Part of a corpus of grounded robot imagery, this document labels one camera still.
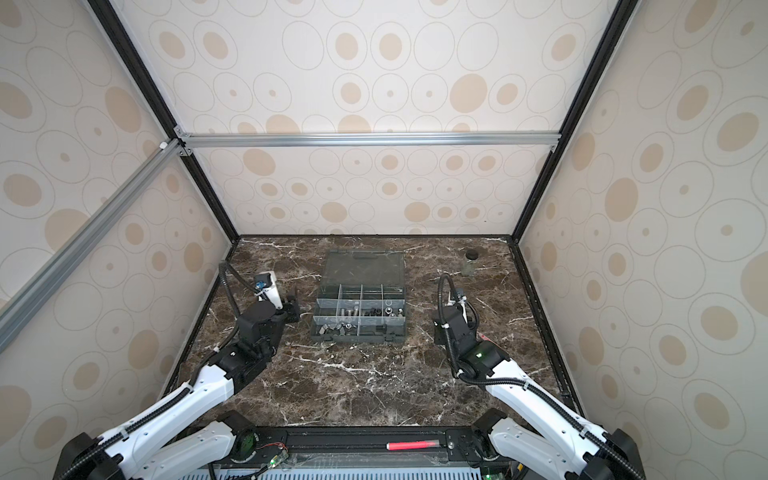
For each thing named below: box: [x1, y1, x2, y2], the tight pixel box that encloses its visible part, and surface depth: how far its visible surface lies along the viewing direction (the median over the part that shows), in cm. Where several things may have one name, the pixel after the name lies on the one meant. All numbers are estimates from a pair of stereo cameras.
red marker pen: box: [386, 439, 440, 451], surface depth 76 cm
